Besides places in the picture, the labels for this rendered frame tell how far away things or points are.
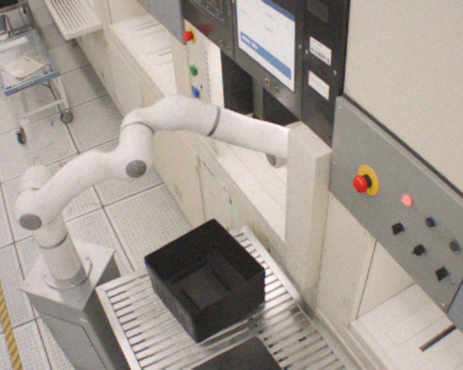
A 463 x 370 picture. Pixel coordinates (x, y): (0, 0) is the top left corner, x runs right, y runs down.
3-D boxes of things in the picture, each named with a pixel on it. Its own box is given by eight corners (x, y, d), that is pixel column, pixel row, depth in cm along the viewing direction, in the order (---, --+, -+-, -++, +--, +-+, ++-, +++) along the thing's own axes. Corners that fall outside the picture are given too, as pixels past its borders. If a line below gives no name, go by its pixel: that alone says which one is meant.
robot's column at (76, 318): (78, 379, 223) (18, 288, 171) (100, 332, 242) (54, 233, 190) (130, 396, 216) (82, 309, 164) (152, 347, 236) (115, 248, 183)
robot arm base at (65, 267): (33, 282, 173) (16, 249, 160) (57, 243, 186) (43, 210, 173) (77, 295, 168) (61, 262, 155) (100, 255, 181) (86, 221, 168)
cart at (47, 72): (0, 90, 416) (-17, 43, 383) (53, 70, 434) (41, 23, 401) (19, 147, 354) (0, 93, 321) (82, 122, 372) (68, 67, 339)
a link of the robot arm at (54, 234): (33, 250, 159) (8, 200, 143) (40, 210, 173) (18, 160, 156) (66, 247, 160) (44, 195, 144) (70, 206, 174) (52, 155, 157)
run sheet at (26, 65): (0, 68, 351) (-1, 66, 350) (26, 54, 364) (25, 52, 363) (20, 80, 336) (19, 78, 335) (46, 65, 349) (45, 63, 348)
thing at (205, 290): (218, 249, 181) (213, 217, 170) (267, 300, 165) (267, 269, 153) (151, 288, 170) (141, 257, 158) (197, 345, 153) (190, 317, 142)
